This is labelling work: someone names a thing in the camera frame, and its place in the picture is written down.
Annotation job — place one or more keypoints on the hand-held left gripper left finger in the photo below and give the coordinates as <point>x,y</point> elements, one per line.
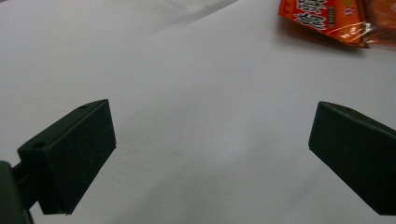
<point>71,155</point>

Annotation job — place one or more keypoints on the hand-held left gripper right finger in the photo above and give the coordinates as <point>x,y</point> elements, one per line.
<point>358,155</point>

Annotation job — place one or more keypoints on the orange snack packet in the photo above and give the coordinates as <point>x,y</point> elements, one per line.
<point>336,17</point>

